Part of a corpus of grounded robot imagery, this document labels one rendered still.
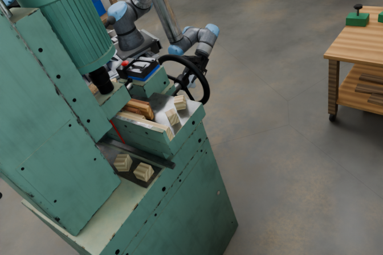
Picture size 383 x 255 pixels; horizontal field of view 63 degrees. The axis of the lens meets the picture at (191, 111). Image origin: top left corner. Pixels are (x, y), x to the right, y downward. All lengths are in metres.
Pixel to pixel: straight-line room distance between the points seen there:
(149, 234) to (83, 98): 0.51
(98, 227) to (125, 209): 0.09
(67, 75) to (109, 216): 0.45
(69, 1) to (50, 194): 0.51
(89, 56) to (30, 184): 0.38
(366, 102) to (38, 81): 1.77
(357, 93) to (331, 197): 0.68
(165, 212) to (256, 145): 1.10
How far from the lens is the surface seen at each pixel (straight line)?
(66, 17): 0.91
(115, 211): 1.05
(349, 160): 2.02
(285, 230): 1.77
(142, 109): 1.09
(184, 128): 1.05
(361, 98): 2.13
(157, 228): 1.16
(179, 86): 1.36
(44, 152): 0.89
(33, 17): 0.88
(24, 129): 0.85
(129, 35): 1.79
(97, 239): 1.03
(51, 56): 0.90
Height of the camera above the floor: 1.58
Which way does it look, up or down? 39 degrees down
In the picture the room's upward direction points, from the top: 20 degrees counter-clockwise
